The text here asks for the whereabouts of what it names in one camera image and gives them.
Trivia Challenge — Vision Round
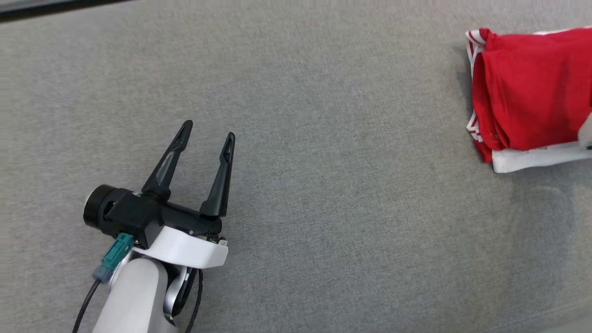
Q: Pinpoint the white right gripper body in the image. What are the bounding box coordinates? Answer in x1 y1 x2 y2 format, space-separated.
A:
578 111 592 151

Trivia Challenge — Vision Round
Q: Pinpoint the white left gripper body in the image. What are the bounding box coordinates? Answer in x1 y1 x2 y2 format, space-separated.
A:
132 203 229 270

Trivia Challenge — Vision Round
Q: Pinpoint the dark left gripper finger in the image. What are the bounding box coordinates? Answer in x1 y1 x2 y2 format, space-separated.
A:
200 132 236 218
141 120 194 202

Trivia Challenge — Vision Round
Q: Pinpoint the red shirt with white sleeves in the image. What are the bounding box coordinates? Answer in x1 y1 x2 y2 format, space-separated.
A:
465 27 592 174

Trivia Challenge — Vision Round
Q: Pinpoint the grey fabric sofa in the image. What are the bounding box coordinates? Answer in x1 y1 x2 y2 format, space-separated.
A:
0 0 592 333

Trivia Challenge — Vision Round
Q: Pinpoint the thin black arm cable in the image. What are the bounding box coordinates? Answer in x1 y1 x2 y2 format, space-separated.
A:
185 268 204 333

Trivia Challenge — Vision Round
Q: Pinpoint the teal connector with black cable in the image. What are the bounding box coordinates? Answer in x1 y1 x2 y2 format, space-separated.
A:
72 233 135 333

